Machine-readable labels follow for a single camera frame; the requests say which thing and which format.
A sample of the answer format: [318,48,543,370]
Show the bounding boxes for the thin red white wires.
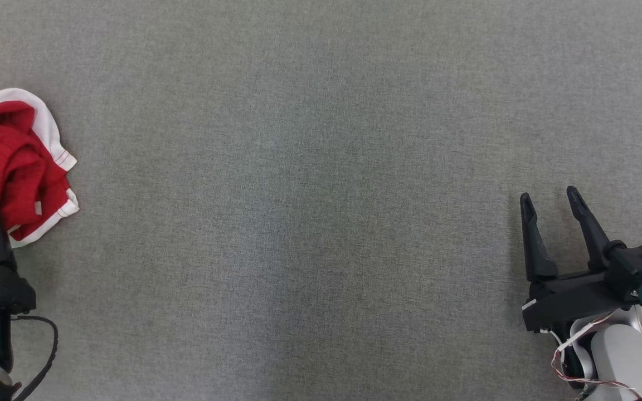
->
[548,312,642,401]

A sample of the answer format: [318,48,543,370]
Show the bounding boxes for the grey fabric mat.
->
[0,0,642,401]

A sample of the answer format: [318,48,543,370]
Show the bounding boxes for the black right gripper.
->
[520,186,634,334]

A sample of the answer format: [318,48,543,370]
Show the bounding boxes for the red shorts with white trim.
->
[0,88,80,254]

